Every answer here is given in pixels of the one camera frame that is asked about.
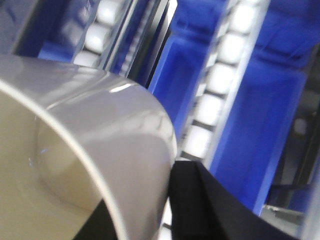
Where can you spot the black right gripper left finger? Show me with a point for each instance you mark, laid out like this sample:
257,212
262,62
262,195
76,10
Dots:
99,225

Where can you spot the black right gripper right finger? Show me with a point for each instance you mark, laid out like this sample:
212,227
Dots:
202,209

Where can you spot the white plastic bin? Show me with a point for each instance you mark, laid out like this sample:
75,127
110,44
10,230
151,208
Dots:
72,136

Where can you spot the blue plastic bin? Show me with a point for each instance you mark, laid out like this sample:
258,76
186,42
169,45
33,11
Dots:
257,127

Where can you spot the white roller conveyor rail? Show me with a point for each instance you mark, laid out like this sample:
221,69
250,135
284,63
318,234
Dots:
104,32
201,68

